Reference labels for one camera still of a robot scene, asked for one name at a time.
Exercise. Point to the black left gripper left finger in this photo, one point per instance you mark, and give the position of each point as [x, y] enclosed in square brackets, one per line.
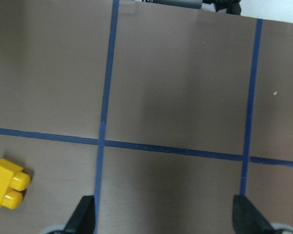
[83, 219]

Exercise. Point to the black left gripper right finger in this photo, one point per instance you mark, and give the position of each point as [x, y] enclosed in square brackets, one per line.
[246, 219]

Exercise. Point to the brown paper table cover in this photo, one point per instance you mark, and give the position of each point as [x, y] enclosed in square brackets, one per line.
[163, 113]

